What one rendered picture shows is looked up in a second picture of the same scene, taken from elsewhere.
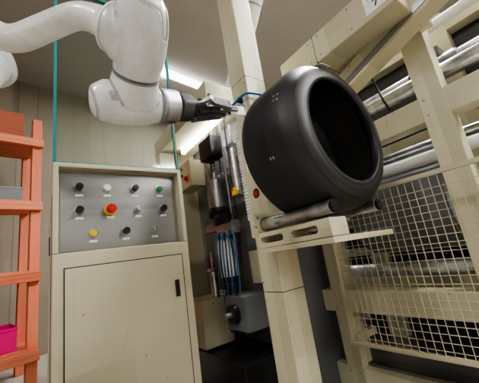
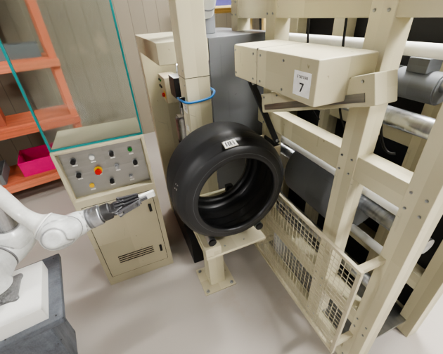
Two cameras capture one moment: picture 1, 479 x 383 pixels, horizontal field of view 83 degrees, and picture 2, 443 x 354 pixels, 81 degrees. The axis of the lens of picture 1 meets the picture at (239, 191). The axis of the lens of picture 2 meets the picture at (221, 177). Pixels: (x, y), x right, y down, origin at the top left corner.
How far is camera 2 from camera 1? 129 cm
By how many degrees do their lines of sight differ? 49
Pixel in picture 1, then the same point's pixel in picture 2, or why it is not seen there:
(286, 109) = (180, 202)
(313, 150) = (197, 226)
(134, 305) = (125, 218)
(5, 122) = not seen: outside the picture
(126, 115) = not seen: hidden behind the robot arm
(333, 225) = (208, 253)
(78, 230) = (82, 185)
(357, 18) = (287, 85)
